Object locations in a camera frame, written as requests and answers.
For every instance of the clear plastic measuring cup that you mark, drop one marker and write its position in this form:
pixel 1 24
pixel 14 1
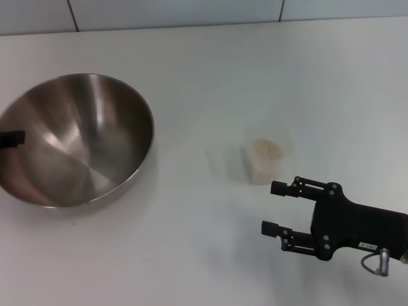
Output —
pixel 248 140

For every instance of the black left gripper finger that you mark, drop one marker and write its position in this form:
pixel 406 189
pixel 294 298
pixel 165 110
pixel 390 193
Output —
pixel 12 139

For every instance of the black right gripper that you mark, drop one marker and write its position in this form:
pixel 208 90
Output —
pixel 350 226

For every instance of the stainless steel mixing bowl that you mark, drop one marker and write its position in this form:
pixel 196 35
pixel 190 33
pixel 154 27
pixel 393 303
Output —
pixel 79 137

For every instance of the white rice grains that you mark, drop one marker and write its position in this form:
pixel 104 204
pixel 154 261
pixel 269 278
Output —
pixel 267 151

